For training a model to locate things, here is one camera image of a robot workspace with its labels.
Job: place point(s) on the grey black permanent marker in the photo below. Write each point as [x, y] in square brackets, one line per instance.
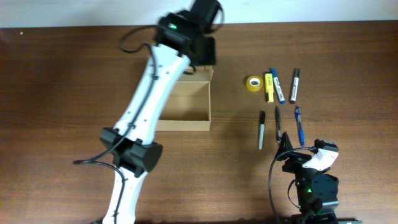
[261, 129]

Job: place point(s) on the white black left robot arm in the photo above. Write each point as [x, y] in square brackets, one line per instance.
[182, 39]

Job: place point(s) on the black whiteboard marker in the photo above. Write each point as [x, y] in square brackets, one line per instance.
[295, 83]

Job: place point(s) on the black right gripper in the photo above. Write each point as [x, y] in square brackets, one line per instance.
[296, 161]

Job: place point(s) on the yellow tape roll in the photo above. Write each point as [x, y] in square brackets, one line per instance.
[254, 83]

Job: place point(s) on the black ballpoint pen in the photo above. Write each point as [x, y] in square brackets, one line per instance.
[278, 127]

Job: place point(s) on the yellow highlighter marker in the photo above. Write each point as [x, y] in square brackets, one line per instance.
[269, 86]

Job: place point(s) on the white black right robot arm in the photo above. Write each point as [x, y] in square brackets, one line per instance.
[316, 190]

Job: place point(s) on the brown cardboard box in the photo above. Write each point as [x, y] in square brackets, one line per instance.
[189, 105]

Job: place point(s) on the blue ballpoint pen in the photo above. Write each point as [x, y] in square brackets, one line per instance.
[299, 125]

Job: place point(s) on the blue whiteboard marker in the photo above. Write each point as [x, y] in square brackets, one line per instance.
[277, 86]

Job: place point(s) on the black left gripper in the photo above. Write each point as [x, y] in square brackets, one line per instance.
[210, 57]

